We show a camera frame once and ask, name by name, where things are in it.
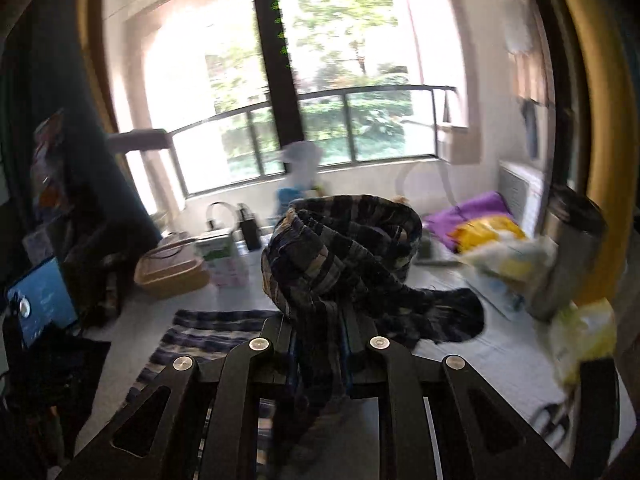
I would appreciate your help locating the colourful wall poster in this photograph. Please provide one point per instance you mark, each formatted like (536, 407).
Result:
(47, 160)

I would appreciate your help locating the black charger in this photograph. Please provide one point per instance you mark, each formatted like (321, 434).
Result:
(250, 232)

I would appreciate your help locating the green white carton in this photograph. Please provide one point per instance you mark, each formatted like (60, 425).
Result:
(220, 260)

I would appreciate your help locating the purple cloth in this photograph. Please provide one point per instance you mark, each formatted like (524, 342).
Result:
(470, 210)

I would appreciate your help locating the balcony railing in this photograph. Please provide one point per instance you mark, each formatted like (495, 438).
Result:
(350, 92)

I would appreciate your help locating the white desk lamp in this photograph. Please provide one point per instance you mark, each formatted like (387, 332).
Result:
(140, 140)

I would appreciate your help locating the tan box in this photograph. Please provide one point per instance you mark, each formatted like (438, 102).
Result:
(170, 275)

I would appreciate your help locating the yellow curtain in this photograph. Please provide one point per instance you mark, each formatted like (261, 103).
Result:
(595, 110)

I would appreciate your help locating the black window post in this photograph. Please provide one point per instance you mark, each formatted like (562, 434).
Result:
(277, 60)

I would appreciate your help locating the black scissors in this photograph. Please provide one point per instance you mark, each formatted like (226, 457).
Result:
(537, 415)

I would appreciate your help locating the steel tumbler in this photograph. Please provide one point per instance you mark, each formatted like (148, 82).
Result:
(560, 260)

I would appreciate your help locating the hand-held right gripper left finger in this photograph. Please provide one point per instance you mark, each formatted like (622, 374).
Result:
(275, 330)

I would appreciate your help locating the white tablecloth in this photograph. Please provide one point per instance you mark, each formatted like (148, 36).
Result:
(475, 355)

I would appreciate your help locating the plastic bag of packets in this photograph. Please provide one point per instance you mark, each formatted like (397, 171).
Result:
(500, 255)

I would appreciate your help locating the blue plaid shirt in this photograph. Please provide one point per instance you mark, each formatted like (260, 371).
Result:
(340, 250)

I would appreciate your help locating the white air conditioner unit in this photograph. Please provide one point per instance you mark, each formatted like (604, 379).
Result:
(520, 195)

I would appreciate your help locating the yellow tissue pack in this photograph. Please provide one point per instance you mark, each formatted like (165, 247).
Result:
(585, 335)

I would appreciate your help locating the blue cup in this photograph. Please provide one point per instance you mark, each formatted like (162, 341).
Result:
(286, 197)

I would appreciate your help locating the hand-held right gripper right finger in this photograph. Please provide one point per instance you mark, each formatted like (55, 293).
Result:
(362, 340)

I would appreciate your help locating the teal curtain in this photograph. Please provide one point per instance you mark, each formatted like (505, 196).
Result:
(90, 110)

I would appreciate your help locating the black smartphone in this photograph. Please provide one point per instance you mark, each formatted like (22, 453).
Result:
(600, 410)

